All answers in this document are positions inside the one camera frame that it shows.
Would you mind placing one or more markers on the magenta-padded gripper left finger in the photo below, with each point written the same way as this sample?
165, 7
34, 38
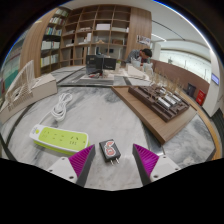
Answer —
80, 161

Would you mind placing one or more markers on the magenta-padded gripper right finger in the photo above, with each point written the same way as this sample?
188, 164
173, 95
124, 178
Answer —
146, 161

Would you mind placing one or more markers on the black charger with red sticker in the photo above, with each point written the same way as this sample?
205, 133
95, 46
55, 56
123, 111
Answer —
109, 150

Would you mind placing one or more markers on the green and white power strip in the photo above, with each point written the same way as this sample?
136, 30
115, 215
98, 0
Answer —
60, 138

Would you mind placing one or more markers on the wooden model base board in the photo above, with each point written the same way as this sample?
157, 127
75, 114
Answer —
150, 121

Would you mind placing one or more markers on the dark brown architectural model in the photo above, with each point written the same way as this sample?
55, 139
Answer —
160, 101

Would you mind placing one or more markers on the red bin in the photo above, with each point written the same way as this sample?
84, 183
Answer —
200, 97

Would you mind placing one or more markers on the dark grey bin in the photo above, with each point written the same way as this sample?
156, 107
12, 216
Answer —
191, 90

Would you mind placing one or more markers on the white architectural model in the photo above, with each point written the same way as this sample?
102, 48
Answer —
36, 88

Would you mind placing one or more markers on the small white building model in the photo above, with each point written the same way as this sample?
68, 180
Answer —
136, 71

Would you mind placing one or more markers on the black box model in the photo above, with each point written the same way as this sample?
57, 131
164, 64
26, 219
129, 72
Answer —
100, 64

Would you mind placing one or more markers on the person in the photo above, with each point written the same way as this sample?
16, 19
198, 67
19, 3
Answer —
136, 56

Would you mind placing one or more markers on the bookshelf with books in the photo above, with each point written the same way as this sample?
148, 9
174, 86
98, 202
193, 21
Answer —
50, 43

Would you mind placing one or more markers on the short ceiling light strip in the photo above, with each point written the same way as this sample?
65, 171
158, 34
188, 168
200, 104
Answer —
158, 37

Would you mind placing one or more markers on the wooden shelf unit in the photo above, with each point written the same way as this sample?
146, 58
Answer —
96, 33

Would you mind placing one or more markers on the long curved ceiling light strip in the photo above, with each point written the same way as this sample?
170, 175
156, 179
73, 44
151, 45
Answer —
186, 17

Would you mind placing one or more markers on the wall screen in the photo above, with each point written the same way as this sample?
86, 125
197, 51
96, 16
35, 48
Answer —
215, 79

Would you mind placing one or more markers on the wall poster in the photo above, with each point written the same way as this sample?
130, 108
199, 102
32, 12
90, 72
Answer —
143, 40

